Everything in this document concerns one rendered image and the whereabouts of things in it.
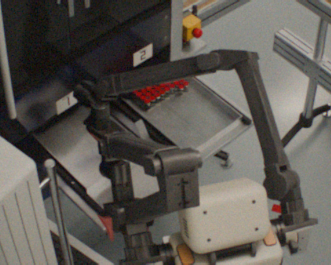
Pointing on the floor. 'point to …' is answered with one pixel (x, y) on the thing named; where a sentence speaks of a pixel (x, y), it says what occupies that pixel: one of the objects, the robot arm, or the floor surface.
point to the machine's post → (171, 53)
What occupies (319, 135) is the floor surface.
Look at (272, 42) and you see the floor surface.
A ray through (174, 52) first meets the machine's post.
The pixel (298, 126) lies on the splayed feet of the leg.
